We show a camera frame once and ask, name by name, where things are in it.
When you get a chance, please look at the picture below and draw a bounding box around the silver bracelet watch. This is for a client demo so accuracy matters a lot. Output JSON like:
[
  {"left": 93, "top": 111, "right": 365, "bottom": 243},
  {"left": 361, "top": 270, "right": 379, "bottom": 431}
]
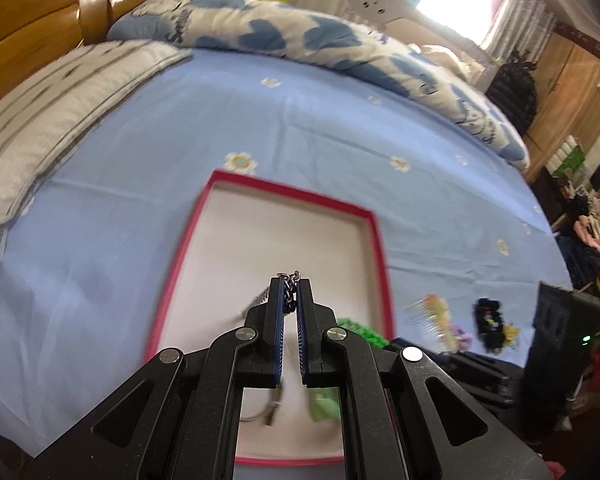
[{"left": 240, "top": 386, "right": 286, "bottom": 428}]

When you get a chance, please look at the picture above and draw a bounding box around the patterned curtain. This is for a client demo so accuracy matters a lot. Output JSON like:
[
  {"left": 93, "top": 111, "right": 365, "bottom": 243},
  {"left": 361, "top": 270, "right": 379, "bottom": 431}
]
[{"left": 480, "top": 0, "right": 558, "bottom": 58}]

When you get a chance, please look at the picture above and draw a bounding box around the red shallow cardboard box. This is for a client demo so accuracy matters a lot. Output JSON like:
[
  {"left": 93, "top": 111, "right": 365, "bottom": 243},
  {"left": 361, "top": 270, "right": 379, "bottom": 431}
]
[{"left": 144, "top": 169, "right": 397, "bottom": 467}]

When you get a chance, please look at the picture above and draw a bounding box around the beige cloth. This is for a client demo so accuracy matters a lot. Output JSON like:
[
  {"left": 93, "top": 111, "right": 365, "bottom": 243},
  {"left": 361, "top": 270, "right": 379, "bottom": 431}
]
[{"left": 407, "top": 42, "right": 487, "bottom": 86}]

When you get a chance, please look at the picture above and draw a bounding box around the wooden headboard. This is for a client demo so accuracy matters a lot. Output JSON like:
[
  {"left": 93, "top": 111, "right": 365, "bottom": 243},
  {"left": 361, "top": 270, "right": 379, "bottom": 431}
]
[{"left": 0, "top": 0, "right": 218, "bottom": 118}]

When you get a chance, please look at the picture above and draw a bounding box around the bright green hair tie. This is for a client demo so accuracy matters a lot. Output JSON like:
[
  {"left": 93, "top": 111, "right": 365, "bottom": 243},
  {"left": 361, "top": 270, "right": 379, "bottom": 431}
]
[{"left": 336, "top": 316, "right": 392, "bottom": 350}]

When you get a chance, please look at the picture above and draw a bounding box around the flower hair comb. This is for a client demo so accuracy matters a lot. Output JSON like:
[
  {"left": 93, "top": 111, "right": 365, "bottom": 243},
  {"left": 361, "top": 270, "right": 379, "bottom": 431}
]
[{"left": 403, "top": 294, "right": 453, "bottom": 357}]

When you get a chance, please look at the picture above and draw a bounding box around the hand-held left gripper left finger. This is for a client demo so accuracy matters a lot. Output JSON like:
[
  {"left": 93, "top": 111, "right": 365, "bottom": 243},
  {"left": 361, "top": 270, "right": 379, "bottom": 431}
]
[{"left": 27, "top": 276, "right": 286, "bottom": 480}]

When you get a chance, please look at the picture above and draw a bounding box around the grey striped pillow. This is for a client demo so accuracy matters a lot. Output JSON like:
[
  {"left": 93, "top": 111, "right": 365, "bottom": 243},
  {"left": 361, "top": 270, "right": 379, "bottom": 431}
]
[{"left": 0, "top": 39, "right": 195, "bottom": 288}]

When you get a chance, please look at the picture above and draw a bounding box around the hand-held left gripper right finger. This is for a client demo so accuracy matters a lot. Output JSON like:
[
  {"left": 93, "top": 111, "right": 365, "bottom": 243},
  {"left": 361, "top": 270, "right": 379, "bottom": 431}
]
[{"left": 296, "top": 279, "right": 553, "bottom": 480}]

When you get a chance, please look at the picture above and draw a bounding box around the light green scrunchie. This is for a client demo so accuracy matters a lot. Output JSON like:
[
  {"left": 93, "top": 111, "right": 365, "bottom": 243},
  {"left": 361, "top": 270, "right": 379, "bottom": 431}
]
[{"left": 306, "top": 388, "right": 342, "bottom": 425}]

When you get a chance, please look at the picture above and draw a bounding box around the blue flowered bed sheet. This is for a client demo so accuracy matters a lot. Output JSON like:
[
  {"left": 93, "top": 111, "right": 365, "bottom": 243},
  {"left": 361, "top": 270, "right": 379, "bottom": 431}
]
[{"left": 0, "top": 47, "right": 576, "bottom": 480}]

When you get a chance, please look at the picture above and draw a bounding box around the pile of colourful clothes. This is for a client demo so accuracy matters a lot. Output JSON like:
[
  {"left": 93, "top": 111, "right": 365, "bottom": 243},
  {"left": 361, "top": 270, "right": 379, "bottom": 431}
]
[{"left": 550, "top": 180, "right": 600, "bottom": 321}]

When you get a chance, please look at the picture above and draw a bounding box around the blue heart print blanket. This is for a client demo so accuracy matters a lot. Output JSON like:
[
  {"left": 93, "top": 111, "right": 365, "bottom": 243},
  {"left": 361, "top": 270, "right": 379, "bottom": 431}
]
[{"left": 106, "top": 0, "right": 532, "bottom": 172}]

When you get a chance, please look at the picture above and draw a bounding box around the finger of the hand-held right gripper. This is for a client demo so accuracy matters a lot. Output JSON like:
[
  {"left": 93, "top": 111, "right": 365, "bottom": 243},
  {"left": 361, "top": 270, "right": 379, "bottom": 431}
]
[{"left": 430, "top": 349, "right": 527, "bottom": 411}]

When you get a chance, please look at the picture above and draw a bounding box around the black scrunchie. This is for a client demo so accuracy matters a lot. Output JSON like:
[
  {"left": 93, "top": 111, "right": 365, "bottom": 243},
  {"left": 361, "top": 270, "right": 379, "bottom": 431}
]
[{"left": 473, "top": 297, "right": 522, "bottom": 354}]

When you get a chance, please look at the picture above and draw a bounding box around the silver chain necklace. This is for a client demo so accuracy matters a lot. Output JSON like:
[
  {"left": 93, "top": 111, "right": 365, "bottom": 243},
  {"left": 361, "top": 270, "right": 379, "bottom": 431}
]
[{"left": 230, "top": 270, "right": 302, "bottom": 322}]

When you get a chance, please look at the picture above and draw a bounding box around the wooden wardrobe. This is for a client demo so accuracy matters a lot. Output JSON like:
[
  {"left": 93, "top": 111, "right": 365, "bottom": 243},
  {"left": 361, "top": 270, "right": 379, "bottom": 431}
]
[{"left": 524, "top": 22, "right": 600, "bottom": 183}]

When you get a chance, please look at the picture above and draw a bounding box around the purple flower hair clip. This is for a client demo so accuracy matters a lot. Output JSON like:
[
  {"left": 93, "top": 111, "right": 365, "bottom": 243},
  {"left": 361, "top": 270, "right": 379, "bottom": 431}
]
[{"left": 451, "top": 324, "right": 475, "bottom": 353}]

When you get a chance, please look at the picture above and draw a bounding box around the black padded jacket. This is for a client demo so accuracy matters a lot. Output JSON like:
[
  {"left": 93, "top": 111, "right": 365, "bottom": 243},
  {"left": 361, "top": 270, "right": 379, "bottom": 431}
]
[{"left": 484, "top": 49, "right": 540, "bottom": 137}]

